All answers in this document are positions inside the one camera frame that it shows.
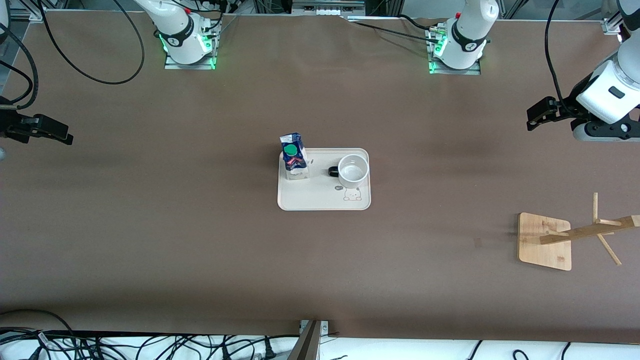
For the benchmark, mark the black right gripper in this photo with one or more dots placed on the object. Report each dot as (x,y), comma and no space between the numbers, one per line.
(7,121)

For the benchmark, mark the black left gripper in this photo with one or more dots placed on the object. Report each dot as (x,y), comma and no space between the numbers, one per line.
(568,111)

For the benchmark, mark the blue white milk carton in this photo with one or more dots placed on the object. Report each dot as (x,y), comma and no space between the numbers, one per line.
(294,156)

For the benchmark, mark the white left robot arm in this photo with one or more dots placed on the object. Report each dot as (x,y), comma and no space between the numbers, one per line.
(467,35)

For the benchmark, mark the wooden cup rack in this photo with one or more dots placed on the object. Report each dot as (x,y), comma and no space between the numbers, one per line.
(545,245)

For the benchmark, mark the beige plastic tray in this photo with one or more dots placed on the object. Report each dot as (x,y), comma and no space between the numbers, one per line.
(320,196)

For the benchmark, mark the grey aluminium pole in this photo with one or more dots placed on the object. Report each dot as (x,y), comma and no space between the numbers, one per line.
(306,345)

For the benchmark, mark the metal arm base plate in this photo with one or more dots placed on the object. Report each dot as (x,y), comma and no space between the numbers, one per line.
(475,71)
(200,66)

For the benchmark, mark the aluminium corner bracket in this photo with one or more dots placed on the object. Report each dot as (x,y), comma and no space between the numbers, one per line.
(612,26)

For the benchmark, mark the aluminium frame profile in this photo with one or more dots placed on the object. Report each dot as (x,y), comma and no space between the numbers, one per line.
(22,15)
(327,6)

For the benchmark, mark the small metal mounting bracket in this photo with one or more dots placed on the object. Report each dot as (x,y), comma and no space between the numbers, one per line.
(324,327)

